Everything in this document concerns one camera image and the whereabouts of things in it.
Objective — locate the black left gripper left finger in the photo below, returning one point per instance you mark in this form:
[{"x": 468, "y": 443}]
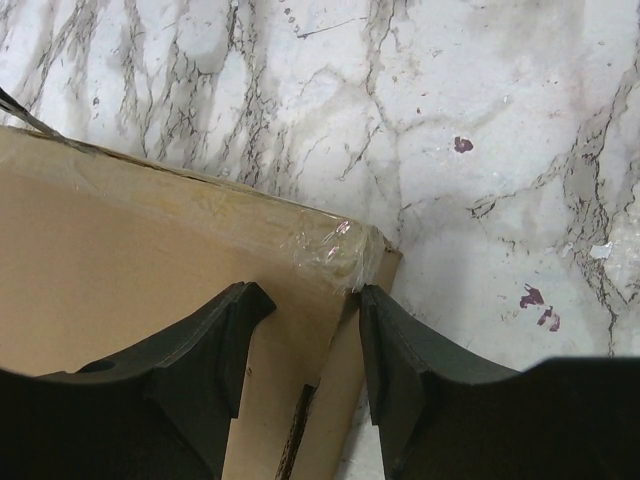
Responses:
[{"x": 159, "y": 409}]

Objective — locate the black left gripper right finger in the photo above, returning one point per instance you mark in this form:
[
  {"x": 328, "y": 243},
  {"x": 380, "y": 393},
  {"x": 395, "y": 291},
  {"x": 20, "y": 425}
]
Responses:
[{"x": 443, "y": 412}]

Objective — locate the brown cardboard express box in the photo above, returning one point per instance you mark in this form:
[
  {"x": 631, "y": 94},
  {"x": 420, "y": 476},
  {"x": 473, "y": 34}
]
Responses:
[{"x": 99, "y": 252}]

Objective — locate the red black utility knife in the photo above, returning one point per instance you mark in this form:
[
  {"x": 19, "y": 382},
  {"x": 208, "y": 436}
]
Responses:
[{"x": 12, "y": 107}]

